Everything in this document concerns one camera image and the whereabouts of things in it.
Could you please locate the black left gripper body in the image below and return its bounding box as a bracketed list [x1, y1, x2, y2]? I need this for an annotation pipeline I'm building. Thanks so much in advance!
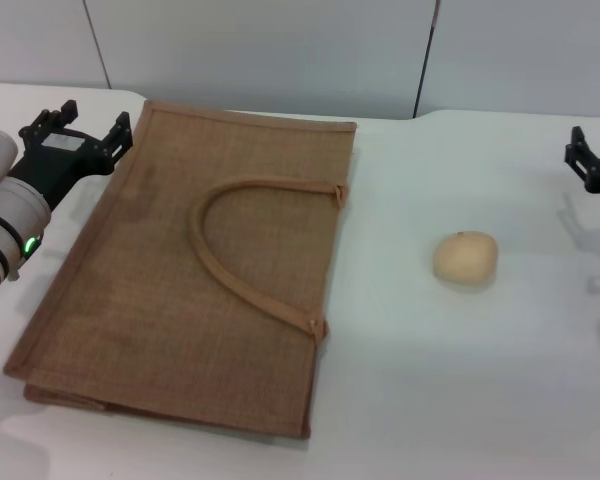
[7, 129, 115, 212]

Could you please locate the round egg yolk pastry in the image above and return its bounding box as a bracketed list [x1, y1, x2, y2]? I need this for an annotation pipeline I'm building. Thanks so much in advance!
[432, 230, 500, 287]

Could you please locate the dark vertical wall strip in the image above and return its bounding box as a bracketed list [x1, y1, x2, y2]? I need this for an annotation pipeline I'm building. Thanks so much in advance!
[410, 0, 442, 121]

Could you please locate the brown jute handbag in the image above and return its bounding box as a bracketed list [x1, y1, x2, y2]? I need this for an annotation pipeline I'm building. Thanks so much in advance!
[3, 99, 359, 441]

